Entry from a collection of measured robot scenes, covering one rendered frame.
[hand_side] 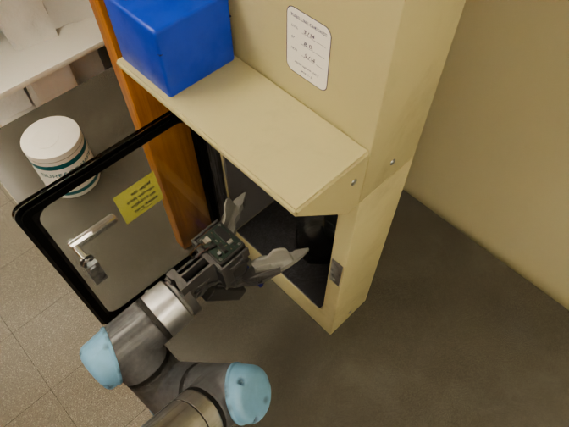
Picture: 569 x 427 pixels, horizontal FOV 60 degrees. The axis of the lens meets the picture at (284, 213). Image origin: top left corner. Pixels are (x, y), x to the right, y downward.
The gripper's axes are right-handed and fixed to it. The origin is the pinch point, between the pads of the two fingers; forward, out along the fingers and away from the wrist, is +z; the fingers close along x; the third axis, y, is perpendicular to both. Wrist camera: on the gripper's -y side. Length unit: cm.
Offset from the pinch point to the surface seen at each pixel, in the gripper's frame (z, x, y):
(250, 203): 4.8, 14.5, -15.8
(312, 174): -4.1, -11.8, 28.7
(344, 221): 1.9, -12.2, 12.3
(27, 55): -2, 112, -30
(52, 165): -19, 53, -15
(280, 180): -6.9, -10.1, 28.9
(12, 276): -55, 117, -119
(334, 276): 0.8, -12.5, -3.9
